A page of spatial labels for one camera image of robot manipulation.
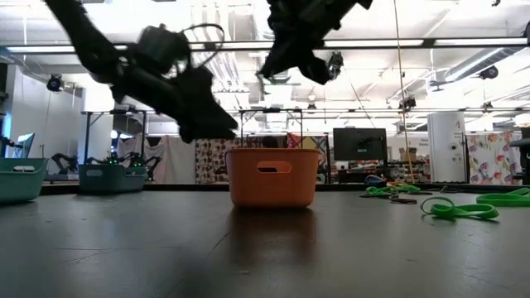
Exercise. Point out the white cabinet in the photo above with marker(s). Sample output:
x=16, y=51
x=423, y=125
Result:
x=445, y=157

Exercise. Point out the teal plastic basket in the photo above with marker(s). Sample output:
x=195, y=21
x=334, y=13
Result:
x=20, y=186

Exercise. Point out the brown patterned cloth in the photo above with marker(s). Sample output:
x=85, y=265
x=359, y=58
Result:
x=211, y=161

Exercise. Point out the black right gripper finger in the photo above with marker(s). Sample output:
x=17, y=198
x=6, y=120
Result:
x=281, y=56
x=316, y=68

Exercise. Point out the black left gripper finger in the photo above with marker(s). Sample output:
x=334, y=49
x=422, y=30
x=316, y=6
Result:
x=217, y=116
x=207, y=134

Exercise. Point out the black background robot arm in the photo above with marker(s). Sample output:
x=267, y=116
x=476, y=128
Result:
x=62, y=159
x=134, y=158

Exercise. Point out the small green rubber band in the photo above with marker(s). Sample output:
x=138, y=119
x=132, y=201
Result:
x=374, y=191

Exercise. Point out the monitor with blue screen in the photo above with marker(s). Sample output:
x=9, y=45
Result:
x=25, y=145

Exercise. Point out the orange plastic basket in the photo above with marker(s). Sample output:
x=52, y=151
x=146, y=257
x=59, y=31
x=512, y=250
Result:
x=248, y=190

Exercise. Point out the slate blue plastic basket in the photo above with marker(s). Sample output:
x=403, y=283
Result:
x=112, y=180

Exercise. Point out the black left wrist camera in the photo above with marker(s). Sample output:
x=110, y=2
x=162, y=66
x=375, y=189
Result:
x=161, y=49

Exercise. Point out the black rubber band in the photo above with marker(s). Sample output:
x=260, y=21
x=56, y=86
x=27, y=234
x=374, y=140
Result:
x=372, y=195
x=403, y=201
x=449, y=191

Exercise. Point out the black beam with light strips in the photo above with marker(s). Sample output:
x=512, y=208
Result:
x=428, y=42

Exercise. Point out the dark blue chair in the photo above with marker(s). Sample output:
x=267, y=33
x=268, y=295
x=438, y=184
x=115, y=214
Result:
x=374, y=180

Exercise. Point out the white cloth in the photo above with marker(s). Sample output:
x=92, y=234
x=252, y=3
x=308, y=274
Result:
x=174, y=161

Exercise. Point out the person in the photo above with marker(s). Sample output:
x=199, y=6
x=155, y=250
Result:
x=270, y=142

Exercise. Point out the black monitor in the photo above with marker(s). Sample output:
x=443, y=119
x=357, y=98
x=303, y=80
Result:
x=360, y=145

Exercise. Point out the floral cloth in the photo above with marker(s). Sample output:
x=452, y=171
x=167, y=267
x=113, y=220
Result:
x=492, y=157

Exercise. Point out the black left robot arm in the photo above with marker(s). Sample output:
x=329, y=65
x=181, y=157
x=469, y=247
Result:
x=83, y=37

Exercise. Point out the black metal rack frame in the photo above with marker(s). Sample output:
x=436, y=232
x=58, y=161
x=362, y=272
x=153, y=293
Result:
x=271, y=110
x=88, y=136

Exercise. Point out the black ceiling spotlight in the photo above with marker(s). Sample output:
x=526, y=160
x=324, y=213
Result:
x=489, y=72
x=337, y=66
x=55, y=83

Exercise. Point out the colourful patchwork quilt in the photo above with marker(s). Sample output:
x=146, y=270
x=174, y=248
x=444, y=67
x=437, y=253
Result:
x=314, y=142

